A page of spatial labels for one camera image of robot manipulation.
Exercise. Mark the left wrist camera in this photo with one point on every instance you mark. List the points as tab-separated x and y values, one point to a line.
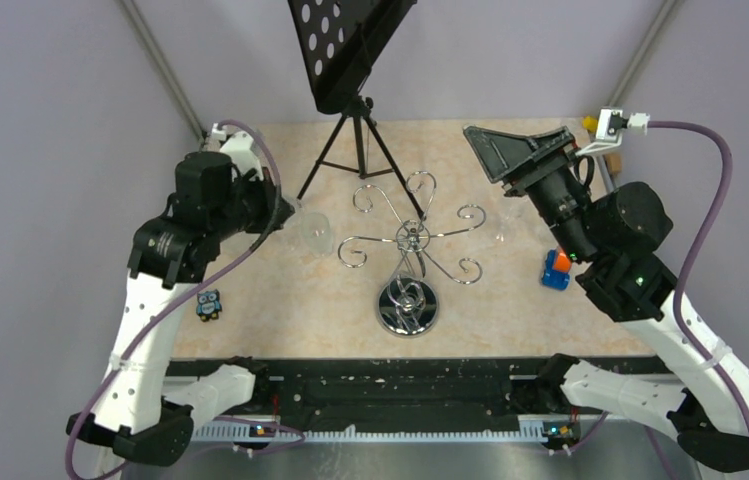
239	145

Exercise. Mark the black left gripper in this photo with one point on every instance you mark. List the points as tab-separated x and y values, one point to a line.
276	209

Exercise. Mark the yellow corner clip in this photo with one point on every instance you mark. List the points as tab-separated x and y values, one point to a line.
590	124

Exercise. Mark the wooden block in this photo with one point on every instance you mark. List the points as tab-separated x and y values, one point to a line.
614	164

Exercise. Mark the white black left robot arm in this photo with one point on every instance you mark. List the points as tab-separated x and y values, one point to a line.
217	195

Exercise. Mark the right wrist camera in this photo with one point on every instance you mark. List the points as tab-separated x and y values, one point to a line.
611	124

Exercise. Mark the blue owl sticker toy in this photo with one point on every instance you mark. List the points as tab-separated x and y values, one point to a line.
208	307

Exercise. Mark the chrome wine glass rack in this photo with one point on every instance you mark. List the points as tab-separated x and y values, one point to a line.
407	306

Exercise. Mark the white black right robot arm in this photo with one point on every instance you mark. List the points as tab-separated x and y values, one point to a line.
616	237

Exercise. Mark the black music stand tripod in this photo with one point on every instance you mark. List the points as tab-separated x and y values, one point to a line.
340	41

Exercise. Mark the blue orange toy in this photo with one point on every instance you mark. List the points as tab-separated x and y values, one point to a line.
556	271

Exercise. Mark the clear wine glass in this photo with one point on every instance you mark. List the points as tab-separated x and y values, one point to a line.
314	233
507	218

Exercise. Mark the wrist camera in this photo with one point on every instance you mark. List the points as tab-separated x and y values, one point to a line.
239	145
611	124

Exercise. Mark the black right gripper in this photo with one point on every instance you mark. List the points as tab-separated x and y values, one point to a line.
502	154

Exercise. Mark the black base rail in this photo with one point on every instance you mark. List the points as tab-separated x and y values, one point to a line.
428	396

